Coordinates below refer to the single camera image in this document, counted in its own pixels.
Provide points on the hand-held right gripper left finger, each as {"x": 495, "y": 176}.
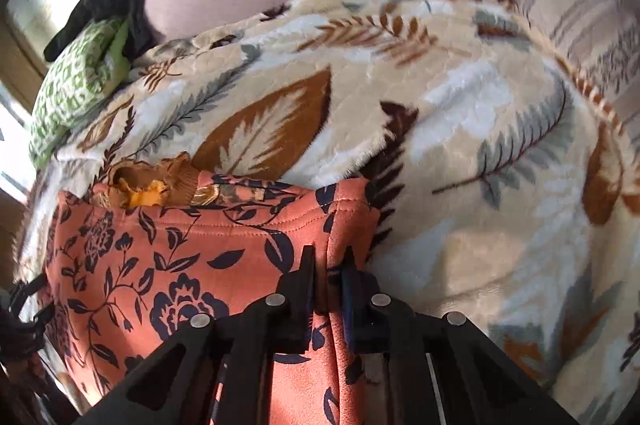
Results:
{"x": 305, "y": 277}

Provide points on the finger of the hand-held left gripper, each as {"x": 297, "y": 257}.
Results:
{"x": 22, "y": 320}

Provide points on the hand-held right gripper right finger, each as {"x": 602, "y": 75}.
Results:
{"x": 350, "y": 300}

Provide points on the orange floral blouse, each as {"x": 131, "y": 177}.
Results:
{"x": 200, "y": 245}

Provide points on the leaf print blanket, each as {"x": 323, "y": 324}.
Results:
{"x": 450, "y": 130}

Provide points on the green checkered pillow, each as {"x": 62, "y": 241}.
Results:
{"x": 75, "y": 90}

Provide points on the striped pink sofa cushion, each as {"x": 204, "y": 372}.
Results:
{"x": 590, "y": 5}

